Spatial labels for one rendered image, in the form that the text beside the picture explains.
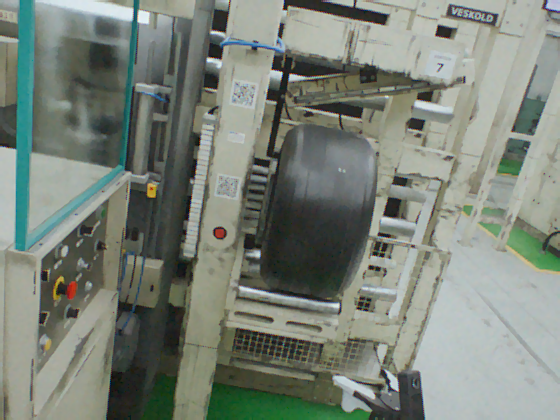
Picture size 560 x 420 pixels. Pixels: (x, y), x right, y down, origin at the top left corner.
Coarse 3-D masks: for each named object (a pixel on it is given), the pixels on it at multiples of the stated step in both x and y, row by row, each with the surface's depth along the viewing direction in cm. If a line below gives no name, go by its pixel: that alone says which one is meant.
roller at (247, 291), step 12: (240, 288) 160; (252, 288) 161; (264, 288) 162; (264, 300) 161; (276, 300) 161; (288, 300) 161; (300, 300) 161; (312, 300) 161; (324, 300) 162; (324, 312) 162; (336, 312) 162
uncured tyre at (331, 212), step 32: (320, 128) 155; (288, 160) 145; (320, 160) 143; (352, 160) 145; (288, 192) 141; (320, 192) 140; (352, 192) 140; (288, 224) 140; (320, 224) 140; (352, 224) 140; (288, 256) 143; (320, 256) 143; (352, 256) 143; (288, 288) 156; (320, 288) 152
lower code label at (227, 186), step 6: (222, 174) 155; (216, 180) 156; (222, 180) 156; (228, 180) 156; (234, 180) 156; (240, 180) 156; (216, 186) 157; (222, 186) 157; (228, 186) 156; (234, 186) 156; (216, 192) 157; (222, 192) 157; (228, 192) 157; (234, 192) 157; (234, 198) 158
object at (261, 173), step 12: (252, 168) 196; (264, 168) 197; (252, 180) 197; (264, 180) 197; (252, 192) 213; (264, 192) 212; (252, 204) 201; (264, 204) 200; (252, 216) 202; (252, 228) 205
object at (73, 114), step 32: (32, 0) 72; (64, 0) 83; (96, 0) 97; (128, 0) 115; (32, 32) 74; (64, 32) 86; (96, 32) 100; (128, 32) 120; (32, 64) 75; (64, 64) 88; (96, 64) 103; (128, 64) 125; (32, 96) 78; (64, 96) 91; (96, 96) 107; (128, 96) 129; (32, 128) 81; (64, 128) 93; (96, 128) 110; (128, 128) 133; (32, 160) 83; (64, 160) 96; (96, 160) 115; (32, 192) 85; (64, 192) 99; (32, 224) 87
